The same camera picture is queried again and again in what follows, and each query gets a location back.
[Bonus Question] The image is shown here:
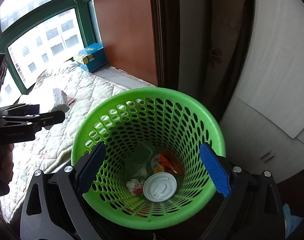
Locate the white plastic cup lid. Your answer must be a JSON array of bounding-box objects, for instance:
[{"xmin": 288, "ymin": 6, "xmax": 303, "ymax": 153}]
[{"xmin": 143, "ymin": 172, "xmax": 177, "ymax": 203}]

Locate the white paper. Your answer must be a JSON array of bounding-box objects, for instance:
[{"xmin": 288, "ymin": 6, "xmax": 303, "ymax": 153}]
[{"xmin": 126, "ymin": 179, "xmax": 145, "ymax": 196}]

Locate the green plastic mesh trash basket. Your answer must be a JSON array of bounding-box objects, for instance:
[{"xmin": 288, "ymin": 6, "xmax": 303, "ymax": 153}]
[{"xmin": 71, "ymin": 87, "xmax": 226, "ymax": 230}]

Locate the person's left hand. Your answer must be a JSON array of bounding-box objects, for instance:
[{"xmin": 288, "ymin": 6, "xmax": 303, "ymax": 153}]
[{"xmin": 0, "ymin": 144, "xmax": 14, "ymax": 196}]

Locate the red orange snack wrapper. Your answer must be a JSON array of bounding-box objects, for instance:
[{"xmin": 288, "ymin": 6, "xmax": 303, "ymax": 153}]
[{"xmin": 159, "ymin": 150, "xmax": 184, "ymax": 177}]

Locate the white quilted mattress pad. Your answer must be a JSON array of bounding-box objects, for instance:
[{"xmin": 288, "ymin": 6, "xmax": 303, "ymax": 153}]
[{"xmin": 0, "ymin": 61, "xmax": 130, "ymax": 223}]

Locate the clear cup in basket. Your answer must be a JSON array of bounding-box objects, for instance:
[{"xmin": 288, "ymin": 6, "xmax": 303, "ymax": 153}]
[{"xmin": 123, "ymin": 141, "xmax": 154, "ymax": 181}]

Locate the white cabinet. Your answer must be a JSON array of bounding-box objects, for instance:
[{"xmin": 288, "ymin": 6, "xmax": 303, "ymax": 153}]
[{"xmin": 220, "ymin": 0, "xmax": 304, "ymax": 183}]

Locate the blue cloth on floor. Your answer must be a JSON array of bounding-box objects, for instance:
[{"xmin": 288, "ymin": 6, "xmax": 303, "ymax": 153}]
[{"xmin": 283, "ymin": 204, "xmax": 303, "ymax": 239}]

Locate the blue yellow tissue box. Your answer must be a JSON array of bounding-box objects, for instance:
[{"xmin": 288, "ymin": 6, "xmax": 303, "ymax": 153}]
[{"xmin": 73, "ymin": 43, "xmax": 107, "ymax": 73}]

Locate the brown wooden panel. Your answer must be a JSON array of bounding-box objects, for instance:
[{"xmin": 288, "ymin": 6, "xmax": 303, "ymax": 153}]
[{"xmin": 94, "ymin": 0, "xmax": 158, "ymax": 85}]

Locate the green window frame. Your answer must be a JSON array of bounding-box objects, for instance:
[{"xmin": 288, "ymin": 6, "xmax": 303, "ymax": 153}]
[{"xmin": 0, "ymin": 0, "xmax": 103, "ymax": 95}]

